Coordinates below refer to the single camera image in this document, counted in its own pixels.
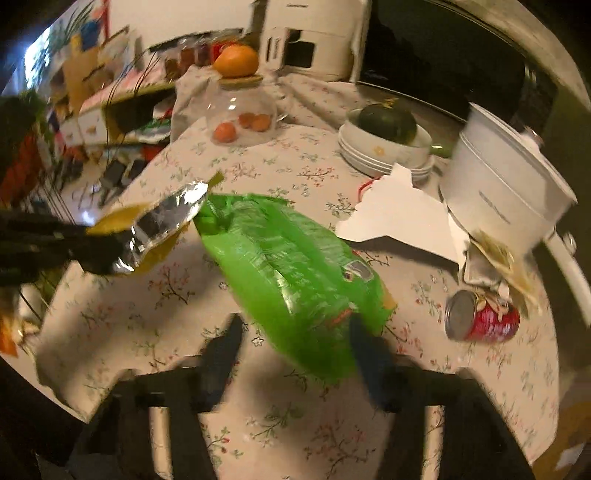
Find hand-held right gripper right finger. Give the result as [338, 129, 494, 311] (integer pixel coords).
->
[347, 318, 539, 480]

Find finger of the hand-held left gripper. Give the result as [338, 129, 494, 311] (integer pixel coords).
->
[55, 225, 124, 278]

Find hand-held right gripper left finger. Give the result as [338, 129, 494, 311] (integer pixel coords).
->
[69, 313, 245, 480]

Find yellow foil snack bag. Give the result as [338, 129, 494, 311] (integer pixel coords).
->
[88, 172, 225, 275]

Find green plastic bag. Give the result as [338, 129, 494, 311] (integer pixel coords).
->
[193, 193, 399, 384]

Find floral tablecloth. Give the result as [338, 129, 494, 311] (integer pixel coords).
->
[34, 122, 561, 480]

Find red can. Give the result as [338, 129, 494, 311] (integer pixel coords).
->
[444, 290, 521, 342]

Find torn white cardboard piece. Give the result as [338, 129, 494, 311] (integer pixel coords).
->
[336, 162, 468, 273]

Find wooden shelf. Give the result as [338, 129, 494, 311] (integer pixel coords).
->
[78, 83, 178, 148]

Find crumpled brown paper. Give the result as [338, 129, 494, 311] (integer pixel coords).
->
[463, 228, 542, 308]

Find white plate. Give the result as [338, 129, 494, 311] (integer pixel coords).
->
[342, 138, 435, 179]

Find glass jar with cork lid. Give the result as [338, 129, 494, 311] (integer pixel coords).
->
[194, 74, 280, 147]

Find white flower print bowl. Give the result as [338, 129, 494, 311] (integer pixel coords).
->
[346, 108, 433, 165]

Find white electric pot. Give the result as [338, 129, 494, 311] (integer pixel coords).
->
[438, 102, 580, 296]

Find large orange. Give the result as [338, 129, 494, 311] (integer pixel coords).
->
[213, 44, 259, 78]

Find green pumpkin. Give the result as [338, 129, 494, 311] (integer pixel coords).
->
[359, 102, 417, 145]

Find floral counter cloth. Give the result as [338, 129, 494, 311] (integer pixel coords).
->
[172, 65, 462, 139]

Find white pot lid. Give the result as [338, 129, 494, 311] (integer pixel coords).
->
[468, 102, 579, 206]

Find black microwave oven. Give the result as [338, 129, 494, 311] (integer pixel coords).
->
[355, 0, 561, 126]

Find white air fryer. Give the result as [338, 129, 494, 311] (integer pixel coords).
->
[259, 0, 365, 82]

